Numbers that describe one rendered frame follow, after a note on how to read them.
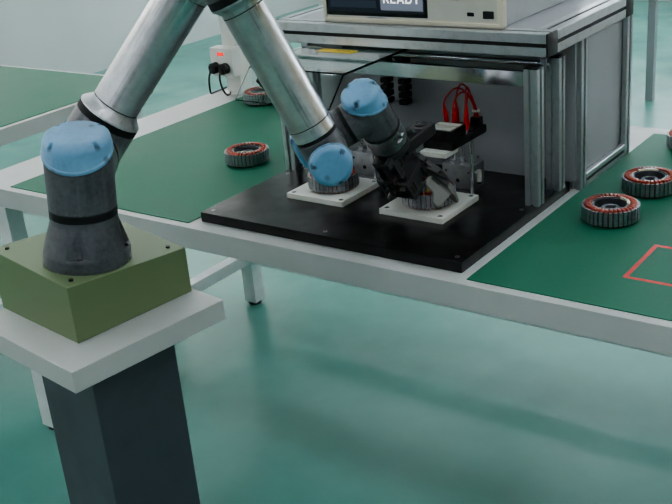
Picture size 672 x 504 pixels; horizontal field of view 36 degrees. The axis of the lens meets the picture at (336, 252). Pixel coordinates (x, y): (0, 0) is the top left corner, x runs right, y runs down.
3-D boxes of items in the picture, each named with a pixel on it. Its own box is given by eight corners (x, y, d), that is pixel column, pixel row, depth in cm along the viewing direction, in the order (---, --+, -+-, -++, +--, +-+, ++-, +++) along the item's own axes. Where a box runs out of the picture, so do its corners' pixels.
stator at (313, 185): (345, 197, 218) (343, 180, 216) (299, 192, 223) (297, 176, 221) (368, 180, 226) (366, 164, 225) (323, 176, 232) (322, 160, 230)
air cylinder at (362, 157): (378, 177, 232) (377, 153, 229) (351, 173, 236) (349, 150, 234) (390, 170, 235) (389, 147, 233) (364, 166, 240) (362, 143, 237)
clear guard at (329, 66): (328, 110, 198) (326, 80, 195) (235, 100, 211) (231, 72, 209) (417, 71, 221) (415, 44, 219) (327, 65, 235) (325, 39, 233)
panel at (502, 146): (574, 182, 218) (575, 41, 206) (324, 149, 255) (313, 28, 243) (576, 180, 219) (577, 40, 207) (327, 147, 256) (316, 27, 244)
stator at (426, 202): (438, 214, 204) (437, 196, 202) (391, 206, 210) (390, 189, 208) (466, 196, 212) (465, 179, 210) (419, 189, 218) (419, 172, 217)
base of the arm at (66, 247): (75, 283, 170) (70, 227, 166) (26, 259, 179) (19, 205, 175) (149, 257, 180) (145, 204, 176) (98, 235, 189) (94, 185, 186)
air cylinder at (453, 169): (473, 191, 218) (472, 166, 216) (442, 186, 222) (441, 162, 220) (484, 183, 222) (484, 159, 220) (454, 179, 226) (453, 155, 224)
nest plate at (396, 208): (442, 224, 202) (442, 218, 201) (379, 213, 210) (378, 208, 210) (479, 200, 213) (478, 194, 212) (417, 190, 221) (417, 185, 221)
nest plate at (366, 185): (342, 207, 215) (342, 202, 215) (286, 198, 224) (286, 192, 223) (381, 185, 226) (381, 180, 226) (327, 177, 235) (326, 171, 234)
